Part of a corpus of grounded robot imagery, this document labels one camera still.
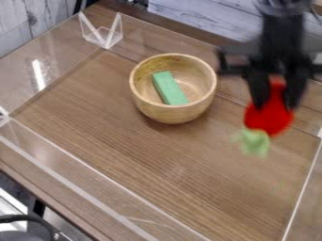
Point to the black metal table leg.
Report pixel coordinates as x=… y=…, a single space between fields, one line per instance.
x=39 y=208

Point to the green rectangular block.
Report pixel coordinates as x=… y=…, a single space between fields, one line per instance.
x=169 y=88

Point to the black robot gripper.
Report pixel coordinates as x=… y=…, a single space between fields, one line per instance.
x=284 y=50

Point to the light wooden bowl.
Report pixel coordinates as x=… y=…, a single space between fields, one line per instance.
x=197 y=79

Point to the clear acrylic corner bracket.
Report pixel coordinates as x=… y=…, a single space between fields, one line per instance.
x=105 y=37

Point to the clear acrylic table barrier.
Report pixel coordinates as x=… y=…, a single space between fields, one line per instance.
x=135 y=180

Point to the red plush strawberry toy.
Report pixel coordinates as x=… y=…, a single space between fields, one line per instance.
x=265 y=123

